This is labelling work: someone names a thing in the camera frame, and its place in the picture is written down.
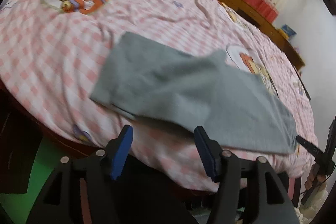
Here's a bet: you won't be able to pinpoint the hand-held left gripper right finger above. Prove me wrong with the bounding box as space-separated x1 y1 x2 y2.
194 126 300 224

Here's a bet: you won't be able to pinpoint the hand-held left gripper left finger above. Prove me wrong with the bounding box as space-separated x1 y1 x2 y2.
26 125 134 224

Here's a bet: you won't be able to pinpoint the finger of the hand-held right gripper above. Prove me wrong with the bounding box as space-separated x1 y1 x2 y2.
296 135 326 160

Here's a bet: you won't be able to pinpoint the person's right hand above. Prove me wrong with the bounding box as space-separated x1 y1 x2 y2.
304 165 326 189

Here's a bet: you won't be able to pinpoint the pink checked printed blanket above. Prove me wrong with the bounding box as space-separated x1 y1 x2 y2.
0 0 317 191

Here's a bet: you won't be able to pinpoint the grey pants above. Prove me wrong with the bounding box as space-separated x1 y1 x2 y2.
90 31 298 155

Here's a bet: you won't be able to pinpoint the wooden headboard cabinet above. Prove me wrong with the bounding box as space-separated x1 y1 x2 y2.
151 0 305 70

